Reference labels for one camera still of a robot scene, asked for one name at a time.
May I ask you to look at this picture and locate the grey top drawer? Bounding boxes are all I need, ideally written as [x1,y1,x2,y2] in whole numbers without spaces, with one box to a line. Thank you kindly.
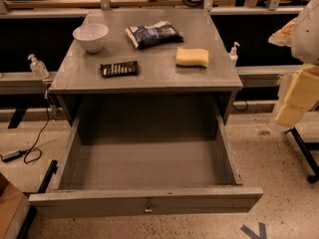
[30,125,263,217]

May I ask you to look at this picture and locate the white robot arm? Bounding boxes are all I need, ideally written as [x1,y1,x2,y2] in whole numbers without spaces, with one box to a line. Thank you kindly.
[268,0,319,127]

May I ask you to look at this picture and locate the grey drawer cabinet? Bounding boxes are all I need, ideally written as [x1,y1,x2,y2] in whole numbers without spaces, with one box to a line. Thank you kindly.
[50,9,242,143]

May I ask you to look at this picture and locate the white pump bottle right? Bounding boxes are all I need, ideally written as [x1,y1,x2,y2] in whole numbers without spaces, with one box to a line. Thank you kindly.
[229,42,240,66]

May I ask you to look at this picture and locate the yellow sponge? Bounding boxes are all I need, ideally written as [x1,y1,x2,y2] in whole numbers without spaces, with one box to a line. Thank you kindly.
[175,48,209,68]

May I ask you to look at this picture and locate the blue floor tape marker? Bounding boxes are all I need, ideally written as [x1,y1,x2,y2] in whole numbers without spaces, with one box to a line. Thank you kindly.
[239,221,268,239]

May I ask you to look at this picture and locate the blue white snack bag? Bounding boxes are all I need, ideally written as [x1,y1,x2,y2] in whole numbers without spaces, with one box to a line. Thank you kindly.
[126,21,183,49]

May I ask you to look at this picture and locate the black chocolate bar wrapper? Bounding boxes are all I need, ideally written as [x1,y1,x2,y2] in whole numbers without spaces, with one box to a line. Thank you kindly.
[100,61,139,78]

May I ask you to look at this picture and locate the white ceramic bowl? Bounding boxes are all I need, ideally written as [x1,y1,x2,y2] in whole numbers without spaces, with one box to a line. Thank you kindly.
[73,23,109,53]

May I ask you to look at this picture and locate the clear sanitizer bottle left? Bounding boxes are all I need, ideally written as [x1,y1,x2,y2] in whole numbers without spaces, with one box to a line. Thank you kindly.
[28,54,49,80]

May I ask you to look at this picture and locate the black floor bar left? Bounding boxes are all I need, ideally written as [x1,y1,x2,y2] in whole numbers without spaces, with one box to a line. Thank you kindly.
[16,159,59,239]

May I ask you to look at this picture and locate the cardboard box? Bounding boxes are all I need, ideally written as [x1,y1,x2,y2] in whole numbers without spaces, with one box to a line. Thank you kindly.
[0,173,30,239]

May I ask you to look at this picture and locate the black power adapter cable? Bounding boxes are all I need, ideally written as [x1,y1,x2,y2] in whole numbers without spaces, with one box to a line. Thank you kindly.
[0,98,52,165]

